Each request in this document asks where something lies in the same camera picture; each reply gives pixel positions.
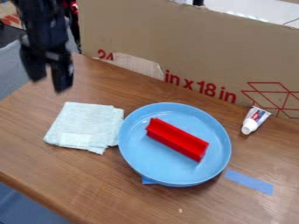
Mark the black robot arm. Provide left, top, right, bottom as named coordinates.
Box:
left=11, top=0, right=74, bottom=93

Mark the cardboard box wall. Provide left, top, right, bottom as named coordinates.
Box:
left=78, top=0, right=299, bottom=122

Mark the white toothpaste tube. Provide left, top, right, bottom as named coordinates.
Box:
left=241, top=106, right=271, bottom=135

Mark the blue tape under plate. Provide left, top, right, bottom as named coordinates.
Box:
left=142, top=176, right=159, bottom=185

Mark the red plastic block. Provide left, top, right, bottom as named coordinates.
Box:
left=146, top=118, right=210, bottom=162

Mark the blue plate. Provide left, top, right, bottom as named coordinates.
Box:
left=118, top=102, right=231, bottom=187

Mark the light blue folded cloth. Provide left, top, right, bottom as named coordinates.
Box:
left=43, top=101, right=125, bottom=155

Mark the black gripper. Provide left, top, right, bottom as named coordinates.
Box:
left=19, top=11, right=75, bottom=93

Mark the black computer with lights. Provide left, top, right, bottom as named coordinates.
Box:
left=10, top=0, right=80, bottom=52

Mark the blue tape strip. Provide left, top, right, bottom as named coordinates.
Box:
left=225, top=169, right=274, bottom=195

